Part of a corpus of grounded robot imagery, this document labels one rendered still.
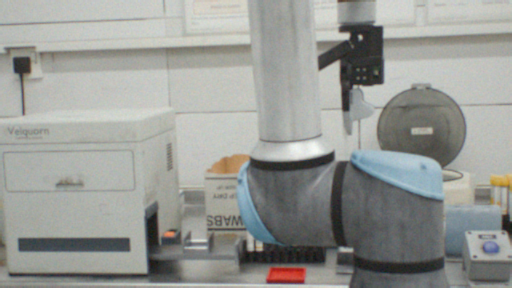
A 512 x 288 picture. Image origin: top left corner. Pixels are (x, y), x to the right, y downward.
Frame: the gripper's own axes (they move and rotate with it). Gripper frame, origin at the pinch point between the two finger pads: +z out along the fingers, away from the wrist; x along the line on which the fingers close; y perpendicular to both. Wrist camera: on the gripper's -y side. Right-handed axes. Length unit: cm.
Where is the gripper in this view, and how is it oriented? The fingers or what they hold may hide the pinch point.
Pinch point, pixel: (346, 128)
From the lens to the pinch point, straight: 133.7
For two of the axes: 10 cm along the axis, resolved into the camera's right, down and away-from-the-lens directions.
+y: 9.7, 0.0, -2.5
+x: 2.5, -1.2, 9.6
